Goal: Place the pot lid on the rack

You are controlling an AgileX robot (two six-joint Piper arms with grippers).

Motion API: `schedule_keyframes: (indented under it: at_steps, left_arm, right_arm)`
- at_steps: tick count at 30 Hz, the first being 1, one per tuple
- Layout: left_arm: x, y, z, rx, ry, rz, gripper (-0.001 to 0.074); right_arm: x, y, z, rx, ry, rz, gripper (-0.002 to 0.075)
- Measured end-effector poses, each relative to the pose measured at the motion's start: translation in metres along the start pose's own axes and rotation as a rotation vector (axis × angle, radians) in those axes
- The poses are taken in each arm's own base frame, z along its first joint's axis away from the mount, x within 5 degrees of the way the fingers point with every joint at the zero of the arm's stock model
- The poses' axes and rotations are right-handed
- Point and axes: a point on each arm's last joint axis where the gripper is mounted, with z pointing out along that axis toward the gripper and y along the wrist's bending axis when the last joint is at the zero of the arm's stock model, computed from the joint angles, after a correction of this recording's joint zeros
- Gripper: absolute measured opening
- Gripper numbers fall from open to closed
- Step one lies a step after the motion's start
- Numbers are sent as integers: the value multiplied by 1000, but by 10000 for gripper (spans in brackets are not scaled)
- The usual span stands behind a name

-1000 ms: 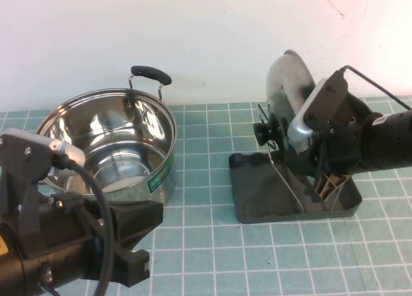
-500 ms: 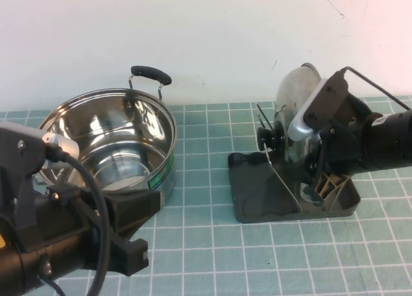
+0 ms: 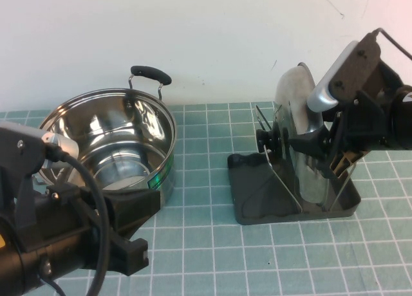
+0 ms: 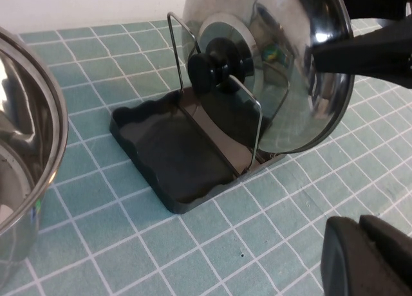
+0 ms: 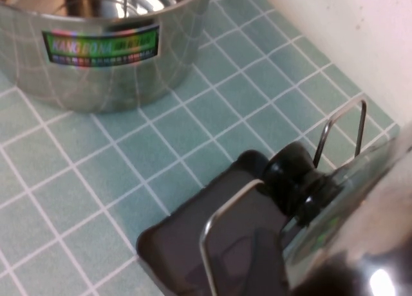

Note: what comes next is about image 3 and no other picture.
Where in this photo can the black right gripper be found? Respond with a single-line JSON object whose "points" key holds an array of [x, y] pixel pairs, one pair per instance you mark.
{"points": [[363, 125]]}

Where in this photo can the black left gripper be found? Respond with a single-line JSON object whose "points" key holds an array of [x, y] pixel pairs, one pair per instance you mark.
{"points": [[64, 218]]}

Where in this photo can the stainless steel pot lid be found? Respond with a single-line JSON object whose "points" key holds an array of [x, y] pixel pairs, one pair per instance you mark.
{"points": [[296, 93]]}

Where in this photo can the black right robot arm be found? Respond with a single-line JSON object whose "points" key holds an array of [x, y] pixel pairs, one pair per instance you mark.
{"points": [[402, 125]]}

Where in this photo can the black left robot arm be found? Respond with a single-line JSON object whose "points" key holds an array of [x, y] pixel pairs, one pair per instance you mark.
{"points": [[19, 267]]}

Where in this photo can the green checked tablecloth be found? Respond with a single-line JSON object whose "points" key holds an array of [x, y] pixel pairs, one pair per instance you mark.
{"points": [[206, 251]]}

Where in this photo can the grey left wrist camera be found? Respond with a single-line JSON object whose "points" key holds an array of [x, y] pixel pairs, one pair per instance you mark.
{"points": [[19, 148]]}

